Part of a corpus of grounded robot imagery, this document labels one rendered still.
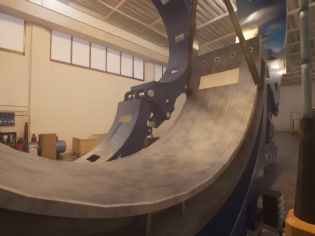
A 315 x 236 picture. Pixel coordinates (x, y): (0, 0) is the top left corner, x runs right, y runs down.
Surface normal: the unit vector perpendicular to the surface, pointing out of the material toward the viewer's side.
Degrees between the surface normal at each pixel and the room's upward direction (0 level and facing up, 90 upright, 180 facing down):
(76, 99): 90
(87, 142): 90
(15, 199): 90
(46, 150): 90
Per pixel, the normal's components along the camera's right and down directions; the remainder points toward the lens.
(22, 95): 0.70, -0.02
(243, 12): -0.72, 0.04
